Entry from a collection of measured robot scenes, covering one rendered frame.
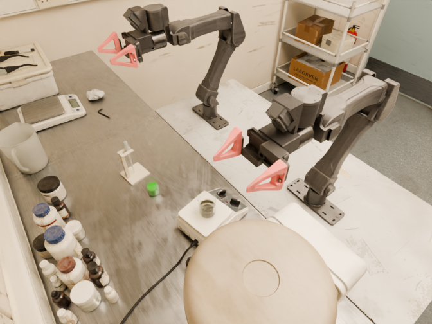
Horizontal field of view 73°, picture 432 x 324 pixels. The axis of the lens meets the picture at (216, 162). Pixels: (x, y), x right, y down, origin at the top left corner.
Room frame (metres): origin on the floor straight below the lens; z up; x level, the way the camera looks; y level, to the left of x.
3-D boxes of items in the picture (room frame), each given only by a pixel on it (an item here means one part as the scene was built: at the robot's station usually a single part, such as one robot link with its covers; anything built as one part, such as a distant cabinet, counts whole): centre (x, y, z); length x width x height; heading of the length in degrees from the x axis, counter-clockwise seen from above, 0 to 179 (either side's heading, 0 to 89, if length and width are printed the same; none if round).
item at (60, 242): (0.40, 0.43, 0.96); 0.07 x 0.07 x 0.13
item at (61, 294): (0.27, 0.40, 0.94); 0.03 x 0.03 x 0.08
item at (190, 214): (0.49, 0.03, 0.98); 0.12 x 0.12 x 0.01; 48
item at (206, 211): (0.49, 0.03, 1.02); 0.06 x 0.05 x 0.08; 90
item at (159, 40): (0.95, 0.19, 1.31); 0.07 x 0.06 x 0.07; 127
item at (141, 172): (0.72, 0.30, 0.96); 0.08 x 0.08 x 0.13; 46
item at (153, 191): (0.64, 0.22, 0.93); 0.04 x 0.04 x 0.06
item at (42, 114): (1.09, 0.75, 0.92); 0.26 x 0.19 x 0.05; 123
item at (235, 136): (0.42, -0.04, 1.30); 0.09 x 0.07 x 0.07; 127
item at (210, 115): (1.08, 0.03, 0.94); 0.20 x 0.07 x 0.08; 37
